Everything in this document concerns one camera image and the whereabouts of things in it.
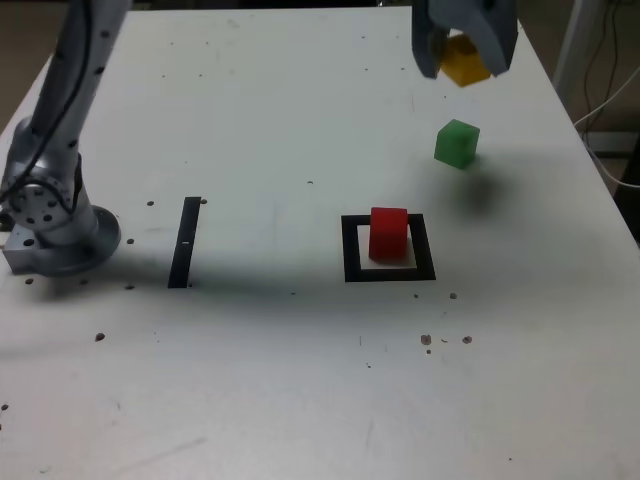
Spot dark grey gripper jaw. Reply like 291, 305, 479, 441
411, 0, 448, 80

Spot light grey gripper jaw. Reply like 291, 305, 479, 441
430, 0, 518, 78

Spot yellow cube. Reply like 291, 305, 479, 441
435, 30, 492, 89

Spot green cube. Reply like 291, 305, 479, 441
433, 118, 481, 171

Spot red cube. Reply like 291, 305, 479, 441
368, 206, 410, 263

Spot black tape square outline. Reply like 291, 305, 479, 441
340, 213, 437, 284

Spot black tape strip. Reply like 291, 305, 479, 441
167, 196, 202, 290

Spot white metal post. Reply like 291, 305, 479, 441
552, 0, 601, 101

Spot black hanging cables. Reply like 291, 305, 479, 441
582, 0, 632, 119

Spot white cable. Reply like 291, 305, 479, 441
573, 64, 640, 189

